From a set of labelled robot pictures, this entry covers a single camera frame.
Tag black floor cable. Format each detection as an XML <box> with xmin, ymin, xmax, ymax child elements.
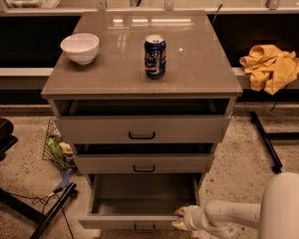
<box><xmin>9</xmin><ymin>192</ymin><xmax>75</xmax><ymax>239</ymax></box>

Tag black chair base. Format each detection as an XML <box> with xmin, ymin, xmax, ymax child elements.
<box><xmin>0</xmin><ymin>117</ymin><xmax>82</xmax><ymax>239</ymax></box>

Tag black stand leg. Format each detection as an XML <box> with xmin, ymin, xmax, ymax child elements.
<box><xmin>250</xmin><ymin>112</ymin><xmax>299</xmax><ymax>174</ymax></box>

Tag blue soda can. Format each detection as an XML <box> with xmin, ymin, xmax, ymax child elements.
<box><xmin>144</xmin><ymin>34</ymin><xmax>166</xmax><ymax>79</ymax></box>

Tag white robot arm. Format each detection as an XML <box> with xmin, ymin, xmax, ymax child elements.
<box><xmin>172</xmin><ymin>172</ymin><xmax>299</xmax><ymax>239</ymax></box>

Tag grey drawer cabinet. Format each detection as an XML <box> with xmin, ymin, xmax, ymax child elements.
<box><xmin>40</xmin><ymin>10</ymin><xmax>243</xmax><ymax>184</ymax></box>

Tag yellow crumpled cloth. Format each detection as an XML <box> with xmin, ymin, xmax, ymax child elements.
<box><xmin>239</xmin><ymin>45</ymin><xmax>299</xmax><ymax>96</ymax></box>

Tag grey drawer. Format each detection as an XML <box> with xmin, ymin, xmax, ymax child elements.
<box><xmin>74</xmin><ymin>153</ymin><xmax>213</xmax><ymax>174</ymax></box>
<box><xmin>79</xmin><ymin>173</ymin><xmax>198</xmax><ymax>232</ymax></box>
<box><xmin>55</xmin><ymin>116</ymin><xmax>230</xmax><ymax>144</ymax></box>

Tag white ceramic bowl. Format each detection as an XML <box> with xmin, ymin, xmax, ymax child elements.
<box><xmin>61</xmin><ymin>33</ymin><xmax>100</xmax><ymax>65</ymax></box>

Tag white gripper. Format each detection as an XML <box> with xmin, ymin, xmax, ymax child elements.
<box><xmin>171</xmin><ymin>205</ymin><xmax>204</xmax><ymax>231</ymax></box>

